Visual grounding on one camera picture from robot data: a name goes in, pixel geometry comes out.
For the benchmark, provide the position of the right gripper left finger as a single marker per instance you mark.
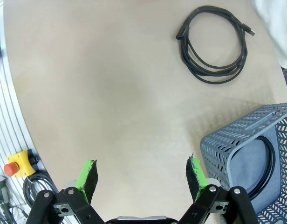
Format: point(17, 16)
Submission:
point(86, 182)

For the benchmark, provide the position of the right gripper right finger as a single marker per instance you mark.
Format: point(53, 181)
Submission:
point(197, 177)

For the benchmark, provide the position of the grey-blue plastic lattice basket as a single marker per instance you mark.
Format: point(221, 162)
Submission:
point(227, 149)

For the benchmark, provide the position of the yellow emergency stop button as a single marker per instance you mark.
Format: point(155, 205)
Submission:
point(20, 164)

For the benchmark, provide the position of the grey connector box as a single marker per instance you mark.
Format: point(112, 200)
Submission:
point(2, 191)

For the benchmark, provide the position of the person in white sweatshirt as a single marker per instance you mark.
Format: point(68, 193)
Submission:
point(278, 28)

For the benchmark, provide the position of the aluminium profile rail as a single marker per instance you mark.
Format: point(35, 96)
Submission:
point(6, 105)

